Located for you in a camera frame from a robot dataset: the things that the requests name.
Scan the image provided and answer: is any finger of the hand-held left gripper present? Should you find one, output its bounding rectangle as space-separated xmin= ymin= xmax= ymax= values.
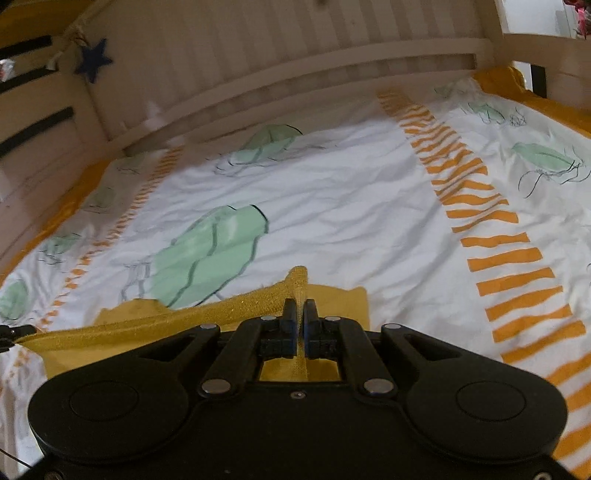
xmin=0 ymin=324 xmax=37 ymax=354

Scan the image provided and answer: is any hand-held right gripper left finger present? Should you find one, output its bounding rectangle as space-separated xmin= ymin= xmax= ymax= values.
xmin=133 ymin=298 xmax=299 ymax=398

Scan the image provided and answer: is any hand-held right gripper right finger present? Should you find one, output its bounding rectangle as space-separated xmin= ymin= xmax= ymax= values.
xmin=305 ymin=298 xmax=463 ymax=399

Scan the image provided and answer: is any mustard yellow long-sleeve shirt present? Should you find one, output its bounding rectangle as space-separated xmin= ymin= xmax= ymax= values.
xmin=18 ymin=265 xmax=373 ymax=384

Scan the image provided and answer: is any white leaf-print duvet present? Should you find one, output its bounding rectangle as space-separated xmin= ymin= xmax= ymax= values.
xmin=0 ymin=76 xmax=591 ymax=480

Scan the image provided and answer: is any blue star decoration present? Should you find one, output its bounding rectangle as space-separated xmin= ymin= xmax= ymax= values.
xmin=80 ymin=38 xmax=114 ymax=84

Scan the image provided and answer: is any red floral item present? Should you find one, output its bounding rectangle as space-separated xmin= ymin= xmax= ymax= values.
xmin=562 ymin=0 xmax=591 ymax=38

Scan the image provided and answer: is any black cable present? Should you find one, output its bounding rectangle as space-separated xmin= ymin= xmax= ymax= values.
xmin=0 ymin=449 xmax=37 ymax=469

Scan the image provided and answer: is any light wooden bed frame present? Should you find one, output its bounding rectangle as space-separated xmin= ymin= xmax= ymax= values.
xmin=0 ymin=0 xmax=591 ymax=273

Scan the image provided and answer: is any beige rope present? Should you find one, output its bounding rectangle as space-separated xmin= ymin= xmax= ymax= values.
xmin=47 ymin=8 xmax=92 ymax=71

